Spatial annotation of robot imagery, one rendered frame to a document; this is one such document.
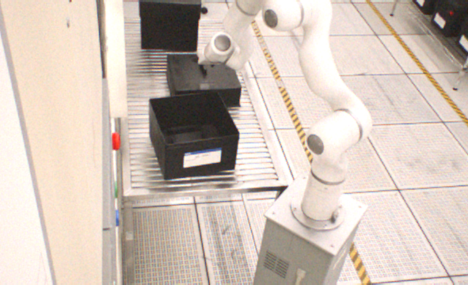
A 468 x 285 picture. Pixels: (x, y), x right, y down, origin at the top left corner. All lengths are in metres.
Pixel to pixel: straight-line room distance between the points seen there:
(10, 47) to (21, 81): 0.02
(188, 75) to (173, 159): 0.54
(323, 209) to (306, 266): 0.22
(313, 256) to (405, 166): 1.69
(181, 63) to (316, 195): 0.92
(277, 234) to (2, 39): 1.75
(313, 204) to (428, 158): 1.84
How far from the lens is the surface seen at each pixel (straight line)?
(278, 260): 1.98
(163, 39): 2.62
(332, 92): 1.62
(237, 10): 1.79
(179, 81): 2.24
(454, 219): 3.25
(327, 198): 1.78
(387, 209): 3.13
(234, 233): 2.77
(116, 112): 2.02
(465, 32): 4.47
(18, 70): 0.19
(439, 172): 3.51
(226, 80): 2.28
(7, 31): 0.18
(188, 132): 2.12
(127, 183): 1.92
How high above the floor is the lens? 2.12
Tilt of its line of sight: 40 degrees down
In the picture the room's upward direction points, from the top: 7 degrees clockwise
